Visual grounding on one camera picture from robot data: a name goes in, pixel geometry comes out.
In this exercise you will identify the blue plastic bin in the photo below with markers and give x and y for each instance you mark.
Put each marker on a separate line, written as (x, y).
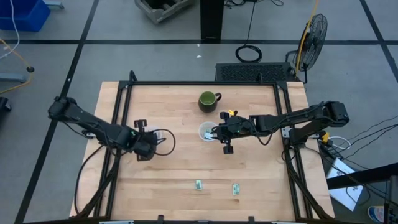
(25, 15)

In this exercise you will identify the black aluminium table frame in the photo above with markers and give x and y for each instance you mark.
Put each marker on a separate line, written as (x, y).
(202, 83)

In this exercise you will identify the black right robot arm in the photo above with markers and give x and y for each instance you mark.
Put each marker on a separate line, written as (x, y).
(280, 119)

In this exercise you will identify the grey crate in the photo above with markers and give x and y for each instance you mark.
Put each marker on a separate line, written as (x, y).
(155, 14)

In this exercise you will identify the black floor fan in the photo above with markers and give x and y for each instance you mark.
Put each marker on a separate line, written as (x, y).
(312, 40)

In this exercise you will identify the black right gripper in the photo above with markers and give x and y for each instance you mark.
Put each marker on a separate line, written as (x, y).
(236, 127)

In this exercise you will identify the black perforated metal case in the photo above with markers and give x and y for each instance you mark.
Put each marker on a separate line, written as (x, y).
(248, 72)

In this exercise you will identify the yellow clip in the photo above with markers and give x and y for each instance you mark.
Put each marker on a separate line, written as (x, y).
(231, 112)

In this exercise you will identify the yellow connector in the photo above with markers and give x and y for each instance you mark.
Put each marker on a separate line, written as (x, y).
(325, 137)

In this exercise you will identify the black beam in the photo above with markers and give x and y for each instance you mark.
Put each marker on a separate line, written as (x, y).
(367, 175)

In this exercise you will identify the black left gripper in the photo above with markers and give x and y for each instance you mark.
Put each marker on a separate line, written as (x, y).
(145, 145)

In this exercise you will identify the grey metal bar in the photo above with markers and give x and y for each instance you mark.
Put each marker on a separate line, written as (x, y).
(12, 77)

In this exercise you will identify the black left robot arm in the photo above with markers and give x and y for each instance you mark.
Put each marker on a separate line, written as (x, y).
(93, 123)

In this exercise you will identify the dark green ceramic mug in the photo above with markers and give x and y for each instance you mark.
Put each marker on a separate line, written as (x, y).
(207, 101)

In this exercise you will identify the black tower box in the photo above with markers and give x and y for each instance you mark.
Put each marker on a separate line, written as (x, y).
(211, 18)

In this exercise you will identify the white cardboard box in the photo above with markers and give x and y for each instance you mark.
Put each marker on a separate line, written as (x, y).
(342, 186)

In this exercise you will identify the green white sweetener packet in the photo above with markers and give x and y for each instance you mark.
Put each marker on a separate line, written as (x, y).
(236, 189)
(207, 135)
(198, 185)

